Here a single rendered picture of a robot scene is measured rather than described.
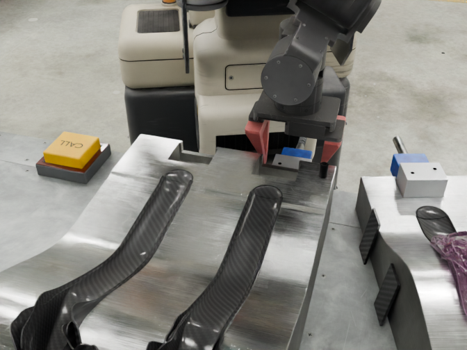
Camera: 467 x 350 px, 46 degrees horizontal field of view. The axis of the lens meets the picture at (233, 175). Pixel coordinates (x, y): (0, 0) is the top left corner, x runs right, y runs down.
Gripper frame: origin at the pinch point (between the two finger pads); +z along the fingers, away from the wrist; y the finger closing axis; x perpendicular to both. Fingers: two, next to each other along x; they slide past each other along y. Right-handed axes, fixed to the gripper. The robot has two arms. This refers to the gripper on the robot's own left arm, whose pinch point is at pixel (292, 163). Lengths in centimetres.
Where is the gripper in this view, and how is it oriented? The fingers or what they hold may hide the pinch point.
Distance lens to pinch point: 75.3
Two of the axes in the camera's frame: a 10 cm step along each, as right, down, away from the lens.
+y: 9.7, 1.6, -2.0
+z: 0.0, 8.0, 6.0
